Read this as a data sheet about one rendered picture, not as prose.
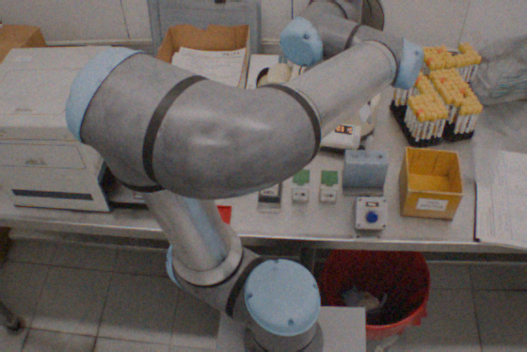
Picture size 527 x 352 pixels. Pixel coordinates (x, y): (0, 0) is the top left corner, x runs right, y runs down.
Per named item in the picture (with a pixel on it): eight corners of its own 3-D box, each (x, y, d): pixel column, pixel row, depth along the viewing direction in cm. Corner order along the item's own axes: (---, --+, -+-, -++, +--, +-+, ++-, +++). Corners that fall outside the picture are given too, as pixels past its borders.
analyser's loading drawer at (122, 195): (96, 203, 122) (90, 190, 118) (103, 183, 126) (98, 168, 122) (177, 208, 120) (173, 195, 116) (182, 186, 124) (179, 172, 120)
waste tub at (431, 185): (399, 216, 119) (407, 190, 111) (398, 173, 128) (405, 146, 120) (454, 221, 118) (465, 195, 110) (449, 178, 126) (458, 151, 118)
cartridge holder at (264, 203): (256, 211, 122) (256, 201, 119) (261, 181, 127) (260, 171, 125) (279, 213, 121) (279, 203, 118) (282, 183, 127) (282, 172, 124)
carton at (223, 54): (153, 128, 140) (143, 86, 129) (174, 63, 159) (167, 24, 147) (243, 130, 139) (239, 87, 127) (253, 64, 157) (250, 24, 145)
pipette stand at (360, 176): (343, 195, 124) (346, 168, 116) (341, 172, 128) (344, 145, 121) (383, 195, 123) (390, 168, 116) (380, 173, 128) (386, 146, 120)
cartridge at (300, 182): (291, 202, 123) (292, 184, 118) (292, 186, 126) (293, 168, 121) (308, 202, 123) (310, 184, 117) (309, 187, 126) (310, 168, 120)
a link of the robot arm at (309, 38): (338, 44, 74) (369, 9, 79) (273, 23, 78) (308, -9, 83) (336, 84, 80) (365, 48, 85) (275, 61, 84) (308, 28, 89)
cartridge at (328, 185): (319, 203, 122) (320, 185, 117) (319, 187, 125) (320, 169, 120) (336, 204, 122) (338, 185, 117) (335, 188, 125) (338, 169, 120)
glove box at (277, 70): (244, 129, 139) (242, 103, 131) (252, 72, 154) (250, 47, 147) (290, 131, 138) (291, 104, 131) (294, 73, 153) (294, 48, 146)
